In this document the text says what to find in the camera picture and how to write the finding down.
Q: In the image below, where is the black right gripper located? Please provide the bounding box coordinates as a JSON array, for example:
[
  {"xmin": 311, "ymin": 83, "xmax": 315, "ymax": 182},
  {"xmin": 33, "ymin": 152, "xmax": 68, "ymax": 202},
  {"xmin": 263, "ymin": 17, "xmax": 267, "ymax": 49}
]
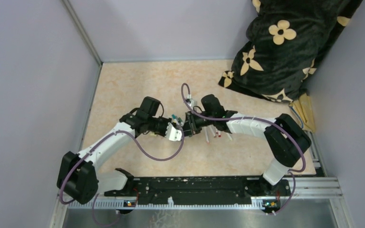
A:
[{"xmin": 181, "ymin": 111, "xmax": 216, "ymax": 138}]

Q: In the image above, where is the red white marker pen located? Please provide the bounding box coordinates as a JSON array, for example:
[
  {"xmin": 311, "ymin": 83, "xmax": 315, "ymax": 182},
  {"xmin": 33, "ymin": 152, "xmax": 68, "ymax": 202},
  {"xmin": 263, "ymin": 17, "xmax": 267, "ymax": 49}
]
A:
[{"xmin": 204, "ymin": 128, "xmax": 210, "ymax": 144}]

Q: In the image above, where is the green cap marker pen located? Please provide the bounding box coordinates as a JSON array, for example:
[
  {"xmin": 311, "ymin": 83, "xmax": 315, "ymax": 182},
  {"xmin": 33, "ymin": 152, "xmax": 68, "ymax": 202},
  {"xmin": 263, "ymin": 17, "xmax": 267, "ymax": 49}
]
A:
[{"xmin": 172, "ymin": 114, "xmax": 184, "ymax": 126}]

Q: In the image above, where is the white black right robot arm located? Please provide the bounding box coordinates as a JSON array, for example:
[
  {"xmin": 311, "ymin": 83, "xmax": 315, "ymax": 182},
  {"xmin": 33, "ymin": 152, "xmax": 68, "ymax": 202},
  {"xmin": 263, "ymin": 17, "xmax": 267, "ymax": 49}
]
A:
[{"xmin": 183, "ymin": 94, "xmax": 311, "ymax": 196}]

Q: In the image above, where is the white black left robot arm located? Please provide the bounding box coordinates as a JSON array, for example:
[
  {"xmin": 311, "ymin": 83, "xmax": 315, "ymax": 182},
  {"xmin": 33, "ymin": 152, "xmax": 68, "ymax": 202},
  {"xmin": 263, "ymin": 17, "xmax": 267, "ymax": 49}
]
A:
[{"xmin": 57, "ymin": 96, "xmax": 183, "ymax": 204}]

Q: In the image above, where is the yellow cloth bag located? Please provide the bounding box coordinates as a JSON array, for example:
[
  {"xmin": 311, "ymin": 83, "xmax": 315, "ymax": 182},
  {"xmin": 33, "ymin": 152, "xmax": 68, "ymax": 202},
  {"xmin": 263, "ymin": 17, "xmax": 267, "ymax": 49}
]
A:
[{"xmin": 289, "ymin": 93, "xmax": 316, "ymax": 133}]

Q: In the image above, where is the black floral blanket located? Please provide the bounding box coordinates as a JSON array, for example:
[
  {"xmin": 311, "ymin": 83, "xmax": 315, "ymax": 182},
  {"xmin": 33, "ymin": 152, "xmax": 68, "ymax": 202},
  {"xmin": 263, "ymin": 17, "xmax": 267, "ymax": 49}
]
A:
[{"xmin": 218, "ymin": 0, "xmax": 361, "ymax": 103}]

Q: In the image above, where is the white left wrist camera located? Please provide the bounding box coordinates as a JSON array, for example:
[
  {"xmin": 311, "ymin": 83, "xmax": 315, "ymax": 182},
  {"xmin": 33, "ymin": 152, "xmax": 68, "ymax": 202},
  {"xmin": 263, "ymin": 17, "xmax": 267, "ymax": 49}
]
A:
[{"xmin": 165, "ymin": 123, "xmax": 183, "ymax": 142}]

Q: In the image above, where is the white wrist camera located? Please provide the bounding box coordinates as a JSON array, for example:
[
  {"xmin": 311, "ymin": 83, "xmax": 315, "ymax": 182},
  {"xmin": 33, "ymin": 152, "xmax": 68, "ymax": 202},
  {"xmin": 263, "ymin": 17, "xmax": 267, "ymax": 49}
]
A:
[
  {"xmin": 184, "ymin": 94, "xmax": 197, "ymax": 109},
  {"xmin": 165, "ymin": 123, "xmax": 183, "ymax": 142}
]

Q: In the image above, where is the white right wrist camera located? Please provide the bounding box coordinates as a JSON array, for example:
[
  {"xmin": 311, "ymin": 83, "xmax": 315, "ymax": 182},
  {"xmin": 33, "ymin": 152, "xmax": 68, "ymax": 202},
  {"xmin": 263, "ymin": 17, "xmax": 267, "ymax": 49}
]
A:
[{"xmin": 184, "ymin": 94, "xmax": 197, "ymax": 109}]

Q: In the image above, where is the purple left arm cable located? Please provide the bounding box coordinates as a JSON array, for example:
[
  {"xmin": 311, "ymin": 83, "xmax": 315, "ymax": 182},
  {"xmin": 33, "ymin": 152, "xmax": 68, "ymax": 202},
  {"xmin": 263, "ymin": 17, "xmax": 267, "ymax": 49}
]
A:
[{"xmin": 58, "ymin": 125, "xmax": 185, "ymax": 228}]

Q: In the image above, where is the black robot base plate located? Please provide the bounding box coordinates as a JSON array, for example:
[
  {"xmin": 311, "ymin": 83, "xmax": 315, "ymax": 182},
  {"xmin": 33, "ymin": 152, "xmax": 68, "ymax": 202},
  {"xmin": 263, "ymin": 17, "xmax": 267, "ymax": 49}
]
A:
[{"xmin": 104, "ymin": 176, "xmax": 291, "ymax": 206}]

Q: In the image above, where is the aluminium frame rail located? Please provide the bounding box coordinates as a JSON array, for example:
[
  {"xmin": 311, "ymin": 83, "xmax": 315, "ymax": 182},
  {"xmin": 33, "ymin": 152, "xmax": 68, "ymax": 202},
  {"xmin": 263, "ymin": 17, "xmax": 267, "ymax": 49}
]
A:
[{"xmin": 67, "ymin": 133, "xmax": 342, "ymax": 213}]

